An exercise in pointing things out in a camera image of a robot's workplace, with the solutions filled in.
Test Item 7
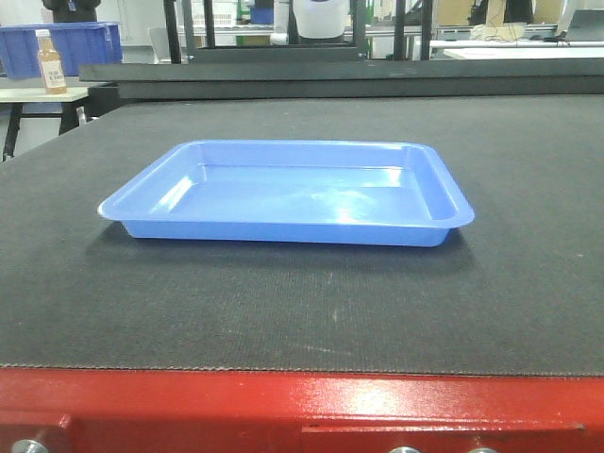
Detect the dark grey table mat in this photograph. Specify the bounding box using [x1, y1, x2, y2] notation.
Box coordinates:
[1, 95, 603, 377]

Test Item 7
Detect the silver knob right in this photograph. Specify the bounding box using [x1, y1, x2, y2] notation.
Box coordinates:
[468, 446, 498, 453]

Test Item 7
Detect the blue plastic tray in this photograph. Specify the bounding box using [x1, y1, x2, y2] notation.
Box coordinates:
[97, 140, 475, 247]

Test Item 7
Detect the black metal frame rack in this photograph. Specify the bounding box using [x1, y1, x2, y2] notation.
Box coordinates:
[162, 0, 434, 65]

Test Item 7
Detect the silver knob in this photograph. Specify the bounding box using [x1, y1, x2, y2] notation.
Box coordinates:
[389, 445, 421, 453]
[11, 439, 49, 453]
[468, 446, 498, 453]

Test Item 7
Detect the red metal table frame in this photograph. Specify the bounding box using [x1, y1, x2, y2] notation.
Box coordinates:
[1, 367, 603, 452]

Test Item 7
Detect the silver knob left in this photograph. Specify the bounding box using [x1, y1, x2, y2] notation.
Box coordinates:
[11, 439, 49, 453]

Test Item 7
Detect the silver knob middle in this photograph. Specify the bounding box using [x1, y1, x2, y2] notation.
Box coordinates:
[389, 445, 421, 453]

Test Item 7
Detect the white side table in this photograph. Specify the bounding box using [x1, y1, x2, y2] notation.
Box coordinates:
[1, 76, 106, 161]

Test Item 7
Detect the amber liquid bottle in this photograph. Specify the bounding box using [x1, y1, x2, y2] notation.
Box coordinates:
[35, 29, 67, 94]

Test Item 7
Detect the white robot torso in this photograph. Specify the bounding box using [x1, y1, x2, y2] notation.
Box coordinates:
[270, 0, 350, 45]

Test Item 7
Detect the blue crate on side table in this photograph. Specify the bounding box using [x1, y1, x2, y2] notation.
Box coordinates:
[1, 22, 123, 79]

